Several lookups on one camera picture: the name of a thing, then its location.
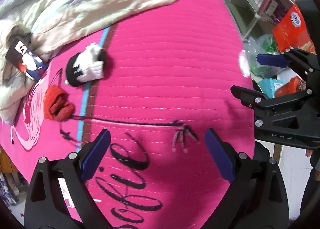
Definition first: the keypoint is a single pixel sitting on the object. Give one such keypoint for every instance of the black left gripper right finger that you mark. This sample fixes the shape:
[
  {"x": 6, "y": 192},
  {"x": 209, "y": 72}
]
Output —
[{"x": 256, "y": 196}]

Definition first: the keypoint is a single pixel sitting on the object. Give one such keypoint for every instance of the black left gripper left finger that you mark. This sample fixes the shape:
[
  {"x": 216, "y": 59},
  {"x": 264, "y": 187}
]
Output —
[{"x": 45, "y": 206}]

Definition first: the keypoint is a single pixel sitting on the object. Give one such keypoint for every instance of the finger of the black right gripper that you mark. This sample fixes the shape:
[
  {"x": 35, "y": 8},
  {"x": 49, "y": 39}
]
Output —
[
  {"x": 258, "y": 100},
  {"x": 303, "y": 63}
]

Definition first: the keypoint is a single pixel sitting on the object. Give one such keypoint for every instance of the small red sock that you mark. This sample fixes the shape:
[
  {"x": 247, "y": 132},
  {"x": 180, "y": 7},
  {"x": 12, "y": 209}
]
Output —
[{"x": 56, "y": 106}]

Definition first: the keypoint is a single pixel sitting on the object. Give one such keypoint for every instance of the white sock with black band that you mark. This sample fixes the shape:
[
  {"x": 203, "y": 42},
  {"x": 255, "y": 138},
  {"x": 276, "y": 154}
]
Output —
[{"x": 86, "y": 66}]

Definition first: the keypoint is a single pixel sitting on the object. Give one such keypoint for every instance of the yellow rimmed black trash bin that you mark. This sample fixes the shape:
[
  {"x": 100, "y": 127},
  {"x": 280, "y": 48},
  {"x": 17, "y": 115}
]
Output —
[{"x": 256, "y": 86}]

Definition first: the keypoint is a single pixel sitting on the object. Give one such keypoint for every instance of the teal plastic package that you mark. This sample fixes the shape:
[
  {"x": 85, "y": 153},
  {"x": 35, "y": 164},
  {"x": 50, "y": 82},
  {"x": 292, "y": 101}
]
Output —
[{"x": 269, "y": 86}]

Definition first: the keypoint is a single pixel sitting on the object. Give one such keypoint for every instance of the red snack bag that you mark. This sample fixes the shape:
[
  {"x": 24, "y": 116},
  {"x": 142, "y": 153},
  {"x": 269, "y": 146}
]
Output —
[{"x": 295, "y": 84}]

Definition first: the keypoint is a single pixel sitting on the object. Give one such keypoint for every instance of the orange gift box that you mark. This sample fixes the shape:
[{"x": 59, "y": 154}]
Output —
[{"x": 292, "y": 32}]

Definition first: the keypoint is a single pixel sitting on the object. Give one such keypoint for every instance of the pink patterned bed cover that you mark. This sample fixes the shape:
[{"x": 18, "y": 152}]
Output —
[{"x": 169, "y": 75}]

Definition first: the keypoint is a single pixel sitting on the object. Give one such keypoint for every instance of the beige crumpled blanket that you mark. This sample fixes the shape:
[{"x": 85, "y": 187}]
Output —
[{"x": 46, "y": 25}]

